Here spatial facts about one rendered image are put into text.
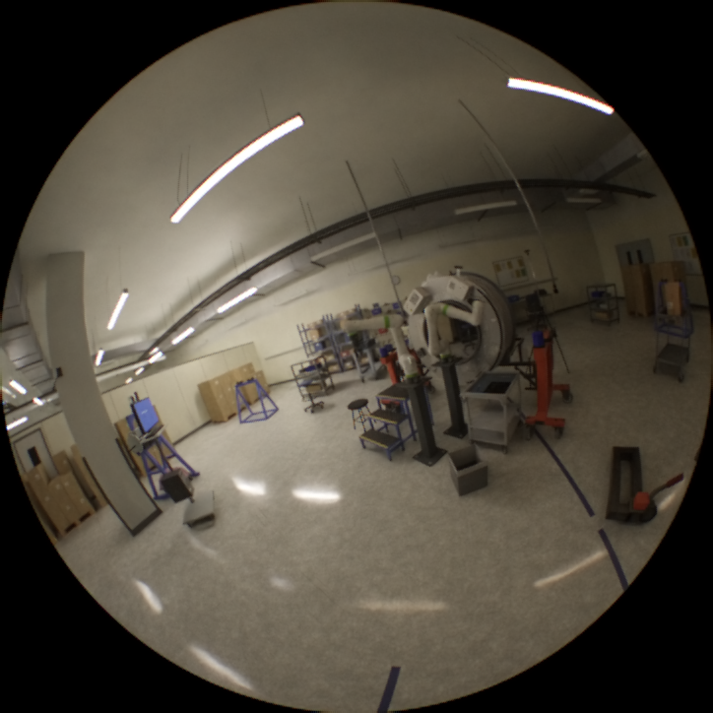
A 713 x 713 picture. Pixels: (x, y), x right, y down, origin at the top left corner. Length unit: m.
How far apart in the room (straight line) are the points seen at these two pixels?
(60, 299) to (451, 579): 5.13
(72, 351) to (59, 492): 3.30
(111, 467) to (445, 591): 3.90
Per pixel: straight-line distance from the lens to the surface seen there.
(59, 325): 4.07
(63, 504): 6.31
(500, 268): 8.68
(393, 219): 5.87
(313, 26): 2.69
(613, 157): 6.13
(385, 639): 1.67
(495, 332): 2.59
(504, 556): 1.79
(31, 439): 7.30
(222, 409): 7.36
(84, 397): 3.84
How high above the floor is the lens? 1.62
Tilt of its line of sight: 9 degrees down
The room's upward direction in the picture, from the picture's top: 18 degrees counter-clockwise
